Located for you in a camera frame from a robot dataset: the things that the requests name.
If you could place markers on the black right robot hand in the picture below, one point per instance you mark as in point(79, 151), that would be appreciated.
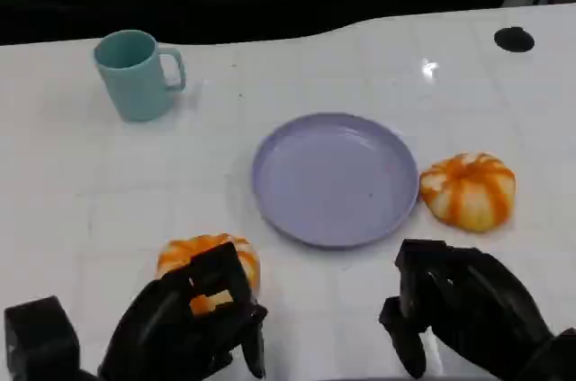
point(477, 304)

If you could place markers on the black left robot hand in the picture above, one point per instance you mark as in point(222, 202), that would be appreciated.
point(153, 336)

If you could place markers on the orange white toy bread roll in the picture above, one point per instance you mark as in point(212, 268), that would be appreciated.
point(180, 251)
point(468, 194)

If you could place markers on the lilac plate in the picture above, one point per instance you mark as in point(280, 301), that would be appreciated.
point(333, 183)

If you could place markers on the pale green mug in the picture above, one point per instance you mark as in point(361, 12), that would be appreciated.
point(135, 88)

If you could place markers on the black round table grommet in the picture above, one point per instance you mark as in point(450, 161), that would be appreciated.
point(514, 39)

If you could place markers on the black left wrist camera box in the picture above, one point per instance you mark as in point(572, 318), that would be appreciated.
point(40, 340)

